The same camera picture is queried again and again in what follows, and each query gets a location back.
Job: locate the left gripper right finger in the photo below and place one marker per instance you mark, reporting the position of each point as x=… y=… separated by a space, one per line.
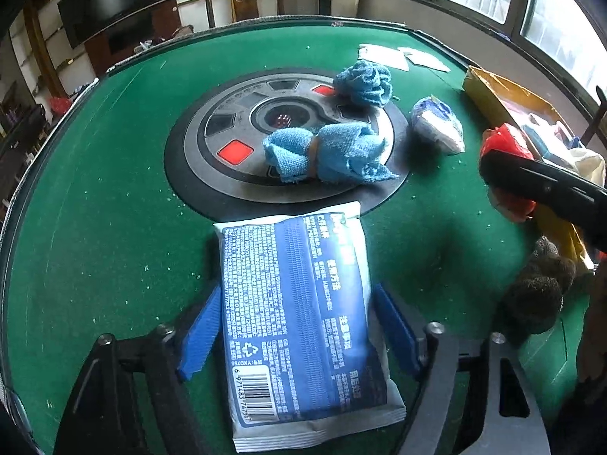
x=473 y=396

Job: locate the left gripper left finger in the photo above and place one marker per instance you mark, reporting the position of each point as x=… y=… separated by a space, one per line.
x=128 y=391

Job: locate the red plastic bag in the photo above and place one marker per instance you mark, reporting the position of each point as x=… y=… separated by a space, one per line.
x=501 y=152

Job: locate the clear bag blue white item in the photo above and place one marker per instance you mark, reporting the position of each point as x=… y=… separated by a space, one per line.
x=436 y=123

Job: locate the blue white wipes pack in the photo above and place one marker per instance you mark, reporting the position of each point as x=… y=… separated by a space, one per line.
x=306 y=358

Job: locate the blue towel roll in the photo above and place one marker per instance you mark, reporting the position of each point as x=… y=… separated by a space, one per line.
x=341 y=153

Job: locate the yellow cardboard box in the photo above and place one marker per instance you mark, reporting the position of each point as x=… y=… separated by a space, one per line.
x=548 y=138

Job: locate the dark brown plush toy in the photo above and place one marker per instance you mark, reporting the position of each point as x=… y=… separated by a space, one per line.
x=533 y=302

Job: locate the white paper sheet right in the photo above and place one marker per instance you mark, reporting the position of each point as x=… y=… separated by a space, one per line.
x=423 y=59

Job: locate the white paper sheet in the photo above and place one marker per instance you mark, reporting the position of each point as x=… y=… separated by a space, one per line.
x=423 y=59
x=383 y=55

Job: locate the white paper sheet left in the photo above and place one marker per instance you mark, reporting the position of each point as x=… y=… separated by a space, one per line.
x=383 y=55

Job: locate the round mahjong table control panel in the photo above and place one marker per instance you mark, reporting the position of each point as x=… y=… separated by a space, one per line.
x=214 y=158

